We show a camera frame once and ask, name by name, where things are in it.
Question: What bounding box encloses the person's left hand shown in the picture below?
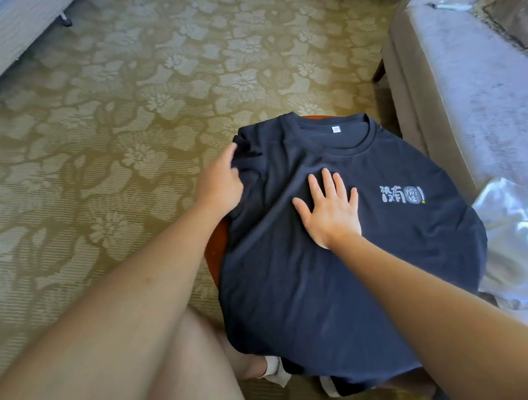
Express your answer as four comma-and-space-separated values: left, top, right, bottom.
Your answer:
189, 142, 247, 223

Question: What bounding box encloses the person's right hand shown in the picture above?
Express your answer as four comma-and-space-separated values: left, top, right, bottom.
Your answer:
290, 165, 364, 253

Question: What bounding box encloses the navy T-shirt white chest emblem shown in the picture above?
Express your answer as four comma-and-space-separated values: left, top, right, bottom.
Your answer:
207, 101, 497, 400

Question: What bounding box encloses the pile of clothes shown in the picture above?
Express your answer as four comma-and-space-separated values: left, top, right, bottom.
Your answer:
471, 177, 528, 346

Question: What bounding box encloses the person's left forearm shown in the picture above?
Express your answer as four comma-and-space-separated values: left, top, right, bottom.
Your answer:
0, 204, 237, 400

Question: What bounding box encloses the person's right forearm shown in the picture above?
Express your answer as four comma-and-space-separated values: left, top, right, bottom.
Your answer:
333, 221, 528, 400

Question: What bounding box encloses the person's right leg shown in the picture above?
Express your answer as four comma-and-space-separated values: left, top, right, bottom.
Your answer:
377, 366, 438, 400

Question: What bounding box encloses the round wooden table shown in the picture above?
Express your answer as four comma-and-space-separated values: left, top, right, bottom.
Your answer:
197, 113, 341, 287

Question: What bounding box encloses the white sneaker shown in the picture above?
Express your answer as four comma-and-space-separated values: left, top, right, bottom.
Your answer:
260, 354, 294, 389
319, 374, 349, 399

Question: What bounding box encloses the grey velvet chaise sofa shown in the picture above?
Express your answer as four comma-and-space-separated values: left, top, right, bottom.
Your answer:
368, 0, 528, 205

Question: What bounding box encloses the small white flat object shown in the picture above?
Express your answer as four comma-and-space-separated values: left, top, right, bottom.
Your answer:
428, 0, 474, 14

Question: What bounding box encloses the white bed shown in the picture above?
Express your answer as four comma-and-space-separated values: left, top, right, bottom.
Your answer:
0, 0, 88, 119

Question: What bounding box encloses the brown fringed cushion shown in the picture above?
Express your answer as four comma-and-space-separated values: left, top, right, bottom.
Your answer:
479, 0, 528, 56

